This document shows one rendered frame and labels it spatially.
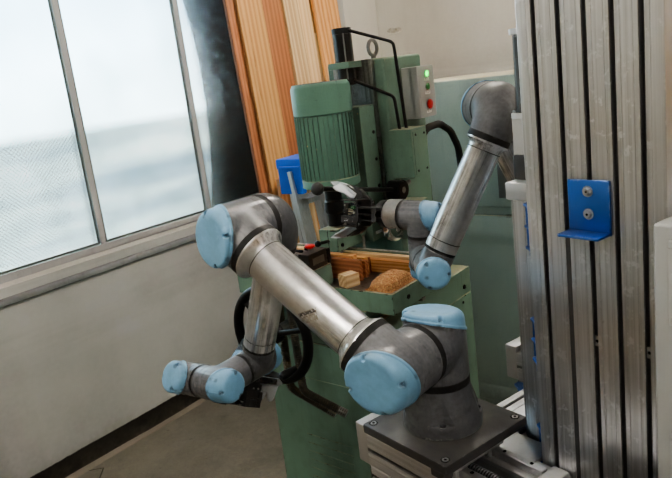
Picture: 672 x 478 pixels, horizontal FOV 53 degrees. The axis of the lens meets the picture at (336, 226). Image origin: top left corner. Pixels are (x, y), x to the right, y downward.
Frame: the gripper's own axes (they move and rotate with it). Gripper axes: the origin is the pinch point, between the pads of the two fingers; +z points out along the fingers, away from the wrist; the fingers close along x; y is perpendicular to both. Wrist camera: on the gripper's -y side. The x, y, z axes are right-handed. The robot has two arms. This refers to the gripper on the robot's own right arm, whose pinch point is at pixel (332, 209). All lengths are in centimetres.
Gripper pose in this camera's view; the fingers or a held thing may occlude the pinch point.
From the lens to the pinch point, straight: 185.3
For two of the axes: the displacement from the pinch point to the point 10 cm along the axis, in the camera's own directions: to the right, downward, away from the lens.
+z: -7.8, -0.6, 6.2
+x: 0.1, 9.9, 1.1
